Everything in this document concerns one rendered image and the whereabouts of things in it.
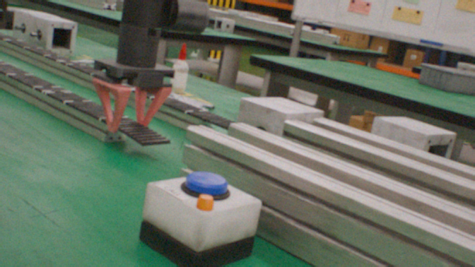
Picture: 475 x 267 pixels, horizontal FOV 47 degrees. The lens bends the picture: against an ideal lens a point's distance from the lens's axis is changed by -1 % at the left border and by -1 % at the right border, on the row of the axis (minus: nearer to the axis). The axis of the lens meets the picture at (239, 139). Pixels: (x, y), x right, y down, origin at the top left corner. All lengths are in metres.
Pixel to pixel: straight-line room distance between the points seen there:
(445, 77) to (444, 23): 0.90
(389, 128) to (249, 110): 0.23
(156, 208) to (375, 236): 0.20
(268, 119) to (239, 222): 0.32
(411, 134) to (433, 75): 1.94
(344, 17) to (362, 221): 3.48
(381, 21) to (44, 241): 3.43
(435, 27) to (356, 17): 0.58
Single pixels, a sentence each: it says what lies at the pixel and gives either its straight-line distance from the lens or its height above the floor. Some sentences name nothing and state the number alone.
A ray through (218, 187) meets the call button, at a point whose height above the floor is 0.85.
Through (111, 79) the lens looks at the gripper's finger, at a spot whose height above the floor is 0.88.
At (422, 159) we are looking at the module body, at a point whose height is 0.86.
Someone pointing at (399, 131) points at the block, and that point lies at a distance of 0.90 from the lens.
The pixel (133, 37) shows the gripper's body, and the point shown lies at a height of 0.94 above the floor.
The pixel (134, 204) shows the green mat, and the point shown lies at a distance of 0.63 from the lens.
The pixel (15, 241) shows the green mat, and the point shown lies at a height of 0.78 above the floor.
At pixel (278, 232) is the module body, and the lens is 0.58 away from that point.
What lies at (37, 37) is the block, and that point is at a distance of 1.65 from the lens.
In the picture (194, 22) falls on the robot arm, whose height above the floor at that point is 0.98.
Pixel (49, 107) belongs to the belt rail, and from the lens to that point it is 0.97.
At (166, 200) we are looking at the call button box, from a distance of 0.50.
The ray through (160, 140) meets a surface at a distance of 0.78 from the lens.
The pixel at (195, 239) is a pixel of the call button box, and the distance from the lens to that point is 0.48.
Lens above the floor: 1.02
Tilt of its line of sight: 14 degrees down
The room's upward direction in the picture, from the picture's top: 11 degrees clockwise
